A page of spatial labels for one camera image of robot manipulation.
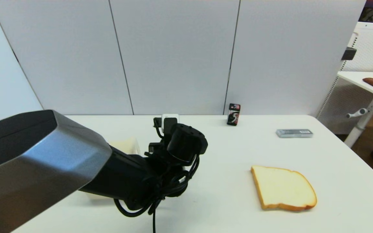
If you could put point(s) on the grey flat plastic case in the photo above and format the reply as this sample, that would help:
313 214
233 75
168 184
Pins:
294 133

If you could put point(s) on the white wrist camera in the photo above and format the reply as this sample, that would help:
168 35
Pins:
170 116

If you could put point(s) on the white bread slice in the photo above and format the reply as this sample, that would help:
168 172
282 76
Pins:
282 187

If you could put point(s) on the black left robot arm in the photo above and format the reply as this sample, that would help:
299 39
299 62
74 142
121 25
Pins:
44 161

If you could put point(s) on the cream paper napkin stack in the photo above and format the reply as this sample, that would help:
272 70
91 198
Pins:
125 145

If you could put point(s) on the white pegboard panel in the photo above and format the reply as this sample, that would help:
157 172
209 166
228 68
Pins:
372 45

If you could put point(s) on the black chewing gum pack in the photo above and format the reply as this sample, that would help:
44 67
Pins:
233 115

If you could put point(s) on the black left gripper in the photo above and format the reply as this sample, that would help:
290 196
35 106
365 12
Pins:
157 150

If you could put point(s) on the small black box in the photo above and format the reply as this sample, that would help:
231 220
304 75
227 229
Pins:
348 53

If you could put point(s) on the white side desk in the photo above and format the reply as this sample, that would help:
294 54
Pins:
355 78

